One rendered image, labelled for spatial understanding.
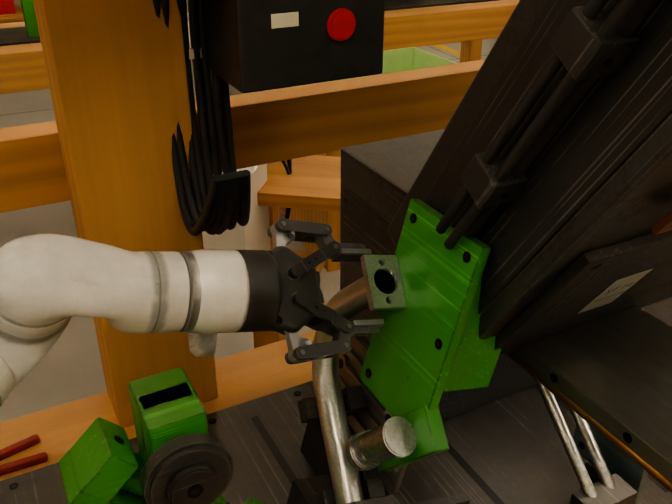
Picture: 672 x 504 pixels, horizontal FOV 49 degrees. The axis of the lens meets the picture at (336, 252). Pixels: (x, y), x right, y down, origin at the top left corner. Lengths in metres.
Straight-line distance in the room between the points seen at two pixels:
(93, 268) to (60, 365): 2.17
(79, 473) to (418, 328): 0.33
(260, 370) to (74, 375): 1.61
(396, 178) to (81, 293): 0.41
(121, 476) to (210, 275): 0.18
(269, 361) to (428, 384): 0.48
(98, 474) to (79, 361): 2.12
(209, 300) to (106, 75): 0.32
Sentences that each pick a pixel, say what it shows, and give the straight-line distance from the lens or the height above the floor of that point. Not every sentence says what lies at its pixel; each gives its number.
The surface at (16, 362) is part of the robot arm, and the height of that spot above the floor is 1.23.
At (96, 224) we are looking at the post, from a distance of 0.91.
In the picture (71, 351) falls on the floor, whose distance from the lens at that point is 2.82.
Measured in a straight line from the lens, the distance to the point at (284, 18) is 0.79.
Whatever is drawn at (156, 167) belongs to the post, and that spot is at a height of 1.25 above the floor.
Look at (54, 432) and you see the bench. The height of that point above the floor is 0.88.
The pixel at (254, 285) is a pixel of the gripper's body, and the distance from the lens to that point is 0.64.
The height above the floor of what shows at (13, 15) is 0.26.
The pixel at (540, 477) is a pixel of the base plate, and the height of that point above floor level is 0.90.
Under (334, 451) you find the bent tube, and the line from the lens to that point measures 0.80.
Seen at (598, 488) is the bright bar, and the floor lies 1.01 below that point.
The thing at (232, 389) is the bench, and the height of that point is 0.88.
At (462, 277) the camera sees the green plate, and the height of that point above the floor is 1.24.
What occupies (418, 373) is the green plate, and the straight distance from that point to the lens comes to 0.72.
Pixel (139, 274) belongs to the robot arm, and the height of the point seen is 1.27.
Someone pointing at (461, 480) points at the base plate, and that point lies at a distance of 0.95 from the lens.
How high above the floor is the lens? 1.57
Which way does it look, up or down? 29 degrees down
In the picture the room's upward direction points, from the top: straight up
